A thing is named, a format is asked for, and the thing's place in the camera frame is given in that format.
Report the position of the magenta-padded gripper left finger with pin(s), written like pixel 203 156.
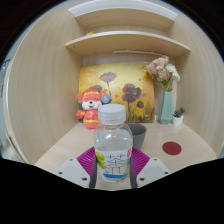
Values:
pixel 74 170

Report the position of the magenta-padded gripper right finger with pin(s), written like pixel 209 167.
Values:
pixel 151 170

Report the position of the clear plastic drink bottle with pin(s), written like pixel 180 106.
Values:
pixel 113 140

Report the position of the flat round red coaster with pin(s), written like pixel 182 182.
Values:
pixel 172 148

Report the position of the grey plastic cup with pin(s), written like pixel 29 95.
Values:
pixel 140 134

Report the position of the small potted green plant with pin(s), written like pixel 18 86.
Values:
pixel 182 110
pixel 177 119

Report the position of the red plush mouse toy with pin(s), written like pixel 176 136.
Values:
pixel 90 115

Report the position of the pale green ceramic vase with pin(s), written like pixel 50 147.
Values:
pixel 166 110

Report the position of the pink and white flower bouquet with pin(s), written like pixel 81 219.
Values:
pixel 163 70

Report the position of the yellow poppy flower painting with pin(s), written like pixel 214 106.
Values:
pixel 116 71

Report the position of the white light bar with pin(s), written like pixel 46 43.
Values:
pixel 136 52

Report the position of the light wooden wall shelf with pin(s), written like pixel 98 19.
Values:
pixel 126 40

